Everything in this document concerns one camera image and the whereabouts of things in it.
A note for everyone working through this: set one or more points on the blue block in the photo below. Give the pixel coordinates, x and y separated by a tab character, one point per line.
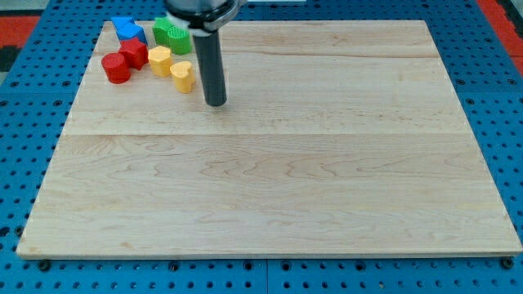
120	22
130	31

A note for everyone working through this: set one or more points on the red cylinder block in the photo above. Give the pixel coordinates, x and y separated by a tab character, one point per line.
116	68

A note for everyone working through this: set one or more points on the wooden board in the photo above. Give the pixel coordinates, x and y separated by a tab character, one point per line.
339	139

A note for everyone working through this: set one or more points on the red star block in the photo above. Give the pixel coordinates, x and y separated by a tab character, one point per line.
135	52

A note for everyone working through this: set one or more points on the yellow hexagon block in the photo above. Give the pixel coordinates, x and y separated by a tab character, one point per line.
160	60

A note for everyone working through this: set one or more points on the green block behind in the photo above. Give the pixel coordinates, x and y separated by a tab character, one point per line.
160	31

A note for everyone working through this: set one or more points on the blue block behind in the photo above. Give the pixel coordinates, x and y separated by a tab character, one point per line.
120	22

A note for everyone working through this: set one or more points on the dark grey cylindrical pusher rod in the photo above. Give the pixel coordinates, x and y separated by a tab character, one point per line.
208	51

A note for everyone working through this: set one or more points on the blue block front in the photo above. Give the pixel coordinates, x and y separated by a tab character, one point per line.
130	31

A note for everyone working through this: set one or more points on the green cylinder block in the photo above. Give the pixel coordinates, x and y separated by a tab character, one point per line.
179	41

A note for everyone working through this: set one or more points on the robot arm flange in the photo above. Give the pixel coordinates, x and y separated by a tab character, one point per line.
202	15

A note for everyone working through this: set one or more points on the yellow heart block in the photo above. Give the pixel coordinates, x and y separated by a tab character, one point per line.
183	76

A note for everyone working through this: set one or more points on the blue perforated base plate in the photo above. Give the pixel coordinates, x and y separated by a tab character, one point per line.
41	86

